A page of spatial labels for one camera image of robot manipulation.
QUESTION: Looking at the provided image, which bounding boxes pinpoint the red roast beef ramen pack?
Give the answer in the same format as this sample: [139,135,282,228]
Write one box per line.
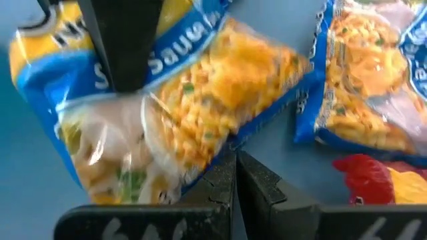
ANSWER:
[332,153,427,206]

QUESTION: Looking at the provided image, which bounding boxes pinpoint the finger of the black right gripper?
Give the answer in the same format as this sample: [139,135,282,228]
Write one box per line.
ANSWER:
[77,0,165,95]

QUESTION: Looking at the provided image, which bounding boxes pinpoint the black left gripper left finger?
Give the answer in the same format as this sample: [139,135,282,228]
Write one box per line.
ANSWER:
[53,149,236,240]

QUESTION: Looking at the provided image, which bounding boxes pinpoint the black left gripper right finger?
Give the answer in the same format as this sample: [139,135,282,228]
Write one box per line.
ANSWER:
[236,149,427,240]

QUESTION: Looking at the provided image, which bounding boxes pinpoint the blue ramen noodle pack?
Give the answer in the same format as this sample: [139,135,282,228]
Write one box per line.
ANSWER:
[8,0,314,206]
[293,0,427,167]

